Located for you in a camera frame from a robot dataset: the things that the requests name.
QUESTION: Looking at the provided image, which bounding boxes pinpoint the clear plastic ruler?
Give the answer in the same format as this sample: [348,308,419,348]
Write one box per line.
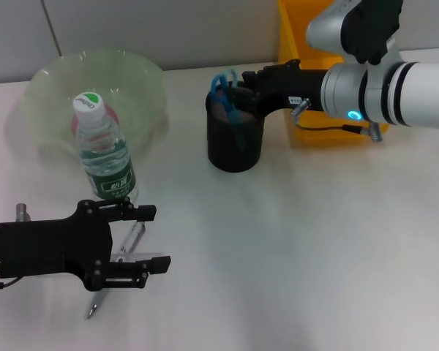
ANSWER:
[109,251,166,265]

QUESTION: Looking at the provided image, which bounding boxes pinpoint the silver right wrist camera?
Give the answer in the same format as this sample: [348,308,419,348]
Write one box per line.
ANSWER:
[306,0,404,66]

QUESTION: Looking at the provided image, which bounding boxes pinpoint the yellow plastic bin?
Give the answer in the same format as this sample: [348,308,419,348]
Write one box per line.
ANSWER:
[277,0,391,146]

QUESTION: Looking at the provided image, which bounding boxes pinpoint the blue scissors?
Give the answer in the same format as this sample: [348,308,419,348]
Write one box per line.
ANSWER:
[209,67,249,147]

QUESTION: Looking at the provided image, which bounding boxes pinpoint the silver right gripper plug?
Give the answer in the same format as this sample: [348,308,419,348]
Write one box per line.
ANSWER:
[291,97,312,120]

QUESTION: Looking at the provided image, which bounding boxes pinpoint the green glass fruit bowl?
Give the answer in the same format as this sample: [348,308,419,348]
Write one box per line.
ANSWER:
[23,49,169,158]

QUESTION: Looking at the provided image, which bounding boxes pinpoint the black braided wall cable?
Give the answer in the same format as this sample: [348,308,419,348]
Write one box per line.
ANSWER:
[40,0,62,56]

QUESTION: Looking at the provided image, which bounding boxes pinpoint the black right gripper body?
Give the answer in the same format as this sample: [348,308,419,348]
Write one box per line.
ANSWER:
[253,58,331,118]

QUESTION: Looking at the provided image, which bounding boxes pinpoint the clear bottle green label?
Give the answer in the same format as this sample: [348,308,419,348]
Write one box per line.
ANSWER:
[72,91,139,203]

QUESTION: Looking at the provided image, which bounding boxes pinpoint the silver pen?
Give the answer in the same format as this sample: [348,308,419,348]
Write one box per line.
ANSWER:
[84,220,147,321]

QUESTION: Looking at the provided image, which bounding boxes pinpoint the black mesh pen cup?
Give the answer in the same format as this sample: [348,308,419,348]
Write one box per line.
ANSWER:
[203,86,266,173]

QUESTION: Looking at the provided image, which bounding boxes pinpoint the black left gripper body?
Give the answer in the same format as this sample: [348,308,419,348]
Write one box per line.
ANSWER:
[0,199,114,293]

